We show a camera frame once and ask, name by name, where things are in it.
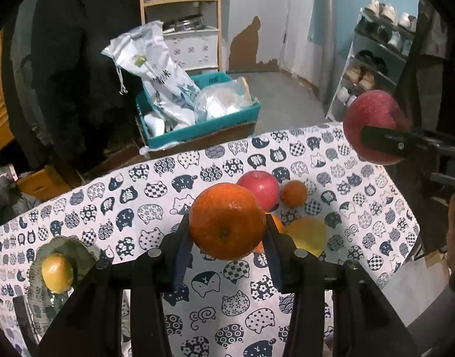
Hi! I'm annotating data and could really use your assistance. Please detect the large red apple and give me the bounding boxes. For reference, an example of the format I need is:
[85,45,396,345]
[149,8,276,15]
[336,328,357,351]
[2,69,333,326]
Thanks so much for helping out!
[343,90,411,166]

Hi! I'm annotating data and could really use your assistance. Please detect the medium orange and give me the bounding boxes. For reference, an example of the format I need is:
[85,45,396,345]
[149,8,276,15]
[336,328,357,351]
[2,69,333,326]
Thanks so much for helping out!
[252,213,285,254]

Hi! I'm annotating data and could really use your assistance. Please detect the large orange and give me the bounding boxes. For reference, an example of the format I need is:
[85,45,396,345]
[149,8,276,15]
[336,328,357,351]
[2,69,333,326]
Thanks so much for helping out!
[189,183,266,260]

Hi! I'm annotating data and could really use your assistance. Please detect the green glass plate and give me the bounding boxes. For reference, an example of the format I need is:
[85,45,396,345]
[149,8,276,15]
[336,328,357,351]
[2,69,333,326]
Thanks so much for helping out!
[27,236,97,338]

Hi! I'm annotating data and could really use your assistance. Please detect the yellow lemon-like pear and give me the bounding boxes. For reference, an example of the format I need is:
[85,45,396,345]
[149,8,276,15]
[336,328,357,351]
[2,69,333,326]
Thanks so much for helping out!
[41,253,74,294]

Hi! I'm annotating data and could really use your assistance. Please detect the yellow green apple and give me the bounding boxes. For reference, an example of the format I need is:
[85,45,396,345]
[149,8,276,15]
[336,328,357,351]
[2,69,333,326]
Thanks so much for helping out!
[285,216,327,258]

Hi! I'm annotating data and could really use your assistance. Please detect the shoe rack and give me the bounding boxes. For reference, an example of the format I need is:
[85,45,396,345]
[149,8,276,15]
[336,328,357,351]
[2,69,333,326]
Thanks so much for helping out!
[326,0,415,122]

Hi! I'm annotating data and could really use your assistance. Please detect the small tangerine top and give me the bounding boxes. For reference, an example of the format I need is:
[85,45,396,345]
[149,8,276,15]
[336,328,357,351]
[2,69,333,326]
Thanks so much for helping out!
[281,181,308,209]

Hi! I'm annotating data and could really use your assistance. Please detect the cat pattern tablecloth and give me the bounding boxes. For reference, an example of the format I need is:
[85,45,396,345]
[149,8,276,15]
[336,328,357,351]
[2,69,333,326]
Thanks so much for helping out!
[0,123,419,356]

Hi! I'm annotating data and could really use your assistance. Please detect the wooden drawer box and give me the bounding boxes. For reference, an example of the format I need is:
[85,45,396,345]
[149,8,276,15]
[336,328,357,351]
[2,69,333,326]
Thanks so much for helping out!
[16,165,71,201]

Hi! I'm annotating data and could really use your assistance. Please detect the grey white clothes pile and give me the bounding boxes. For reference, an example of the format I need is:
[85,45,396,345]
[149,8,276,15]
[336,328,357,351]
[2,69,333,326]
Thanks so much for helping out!
[0,165,41,226]

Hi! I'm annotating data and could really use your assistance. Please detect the teal cardboard box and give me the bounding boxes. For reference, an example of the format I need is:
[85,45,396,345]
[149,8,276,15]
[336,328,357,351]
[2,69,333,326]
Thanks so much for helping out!
[136,91,261,150]

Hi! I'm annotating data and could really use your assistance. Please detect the clear plastic bag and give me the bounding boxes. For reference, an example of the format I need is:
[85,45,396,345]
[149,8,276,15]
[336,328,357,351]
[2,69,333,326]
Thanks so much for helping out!
[194,76,258,123]

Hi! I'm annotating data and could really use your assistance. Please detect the hanging dark coats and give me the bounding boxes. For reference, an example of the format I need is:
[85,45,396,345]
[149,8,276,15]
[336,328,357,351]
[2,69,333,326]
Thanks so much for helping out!
[0,0,141,173]

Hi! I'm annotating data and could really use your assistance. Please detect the white patterned storage box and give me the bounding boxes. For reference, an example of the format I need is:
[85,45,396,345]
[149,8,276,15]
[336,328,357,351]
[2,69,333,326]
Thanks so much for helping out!
[164,27,219,71]

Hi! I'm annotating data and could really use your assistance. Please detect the wooden shelf rack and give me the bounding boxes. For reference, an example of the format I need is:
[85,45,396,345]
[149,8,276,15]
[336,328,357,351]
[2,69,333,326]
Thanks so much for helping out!
[139,0,223,71]

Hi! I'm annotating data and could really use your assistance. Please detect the white rice bag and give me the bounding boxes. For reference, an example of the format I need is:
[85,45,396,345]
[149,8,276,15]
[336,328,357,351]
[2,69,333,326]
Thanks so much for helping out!
[102,20,199,127]

